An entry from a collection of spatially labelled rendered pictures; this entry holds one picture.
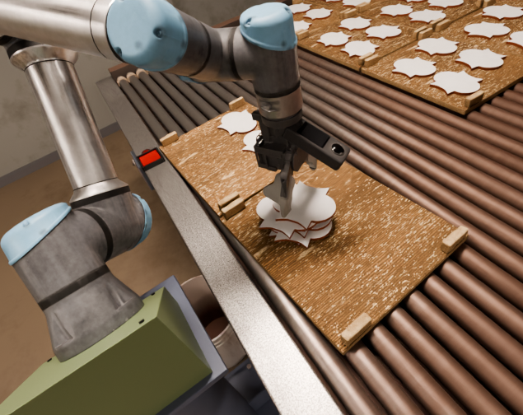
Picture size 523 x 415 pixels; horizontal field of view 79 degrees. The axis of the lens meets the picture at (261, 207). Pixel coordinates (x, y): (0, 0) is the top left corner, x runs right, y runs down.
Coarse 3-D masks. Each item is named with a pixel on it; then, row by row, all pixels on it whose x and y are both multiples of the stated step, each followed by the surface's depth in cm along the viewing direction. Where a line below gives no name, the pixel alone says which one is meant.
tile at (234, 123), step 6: (228, 114) 109; (234, 114) 108; (240, 114) 107; (246, 114) 107; (222, 120) 107; (228, 120) 106; (234, 120) 106; (240, 120) 105; (246, 120) 104; (252, 120) 104; (222, 126) 105; (228, 126) 104; (234, 126) 103; (240, 126) 103; (246, 126) 102; (252, 126) 101; (228, 132) 103; (234, 132) 101; (240, 132) 101; (246, 132) 100
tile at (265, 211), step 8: (264, 200) 74; (264, 208) 72; (272, 208) 72; (264, 216) 71; (272, 216) 70; (264, 224) 69; (272, 224) 69; (280, 224) 68; (288, 224) 68; (296, 224) 68; (312, 224) 67; (288, 232) 66
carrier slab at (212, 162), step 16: (240, 112) 110; (208, 128) 107; (256, 128) 102; (176, 144) 104; (192, 144) 102; (208, 144) 101; (224, 144) 99; (240, 144) 98; (176, 160) 98; (192, 160) 97; (208, 160) 95; (224, 160) 94; (240, 160) 92; (256, 160) 91; (192, 176) 91; (208, 176) 90; (224, 176) 89; (240, 176) 88; (256, 176) 86; (272, 176) 85; (208, 192) 86; (224, 192) 85; (240, 192) 83; (256, 192) 83
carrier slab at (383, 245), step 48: (336, 192) 77; (384, 192) 74; (240, 240) 73; (336, 240) 68; (384, 240) 66; (432, 240) 64; (288, 288) 63; (336, 288) 61; (384, 288) 59; (336, 336) 55
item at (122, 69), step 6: (276, 0) 182; (282, 0) 180; (288, 0) 180; (288, 6) 182; (234, 18) 174; (222, 24) 171; (228, 24) 170; (234, 24) 172; (114, 66) 159; (120, 66) 157; (126, 66) 157; (132, 66) 158; (114, 72) 156; (120, 72) 157; (126, 72) 158; (114, 78) 157; (126, 78) 160
